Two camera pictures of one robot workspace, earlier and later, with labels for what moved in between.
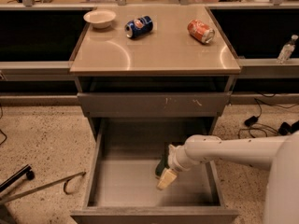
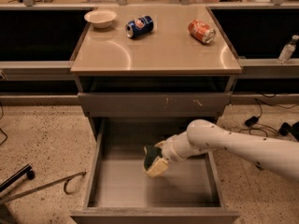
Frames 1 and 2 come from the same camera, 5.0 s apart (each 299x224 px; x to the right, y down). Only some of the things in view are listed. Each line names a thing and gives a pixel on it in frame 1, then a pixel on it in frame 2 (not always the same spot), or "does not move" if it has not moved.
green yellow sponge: (163, 164) to (150, 154)
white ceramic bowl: (100, 19) does not move
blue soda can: (138, 27) does not move
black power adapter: (250, 120) does not move
